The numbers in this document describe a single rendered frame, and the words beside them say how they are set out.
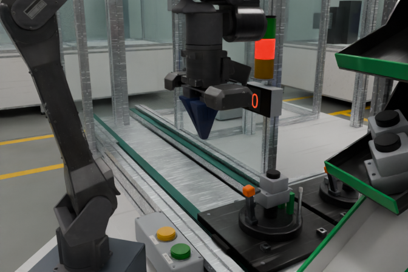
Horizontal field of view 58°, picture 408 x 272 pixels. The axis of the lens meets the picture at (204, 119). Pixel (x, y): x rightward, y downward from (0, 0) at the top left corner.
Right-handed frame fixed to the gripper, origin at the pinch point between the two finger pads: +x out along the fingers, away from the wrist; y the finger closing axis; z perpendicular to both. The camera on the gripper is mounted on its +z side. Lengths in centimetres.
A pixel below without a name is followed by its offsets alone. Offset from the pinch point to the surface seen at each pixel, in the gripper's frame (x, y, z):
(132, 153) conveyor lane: 31, 67, 9
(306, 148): 39, 57, 83
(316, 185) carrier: 28, 13, 43
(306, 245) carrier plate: 28.4, -5.0, 21.0
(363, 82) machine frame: 16, 65, 127
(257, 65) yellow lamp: -3.9, 23.8, 29.1
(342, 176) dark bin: 5.6, -18.6, 12.0
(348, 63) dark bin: -10.3, -17.5, 12.2
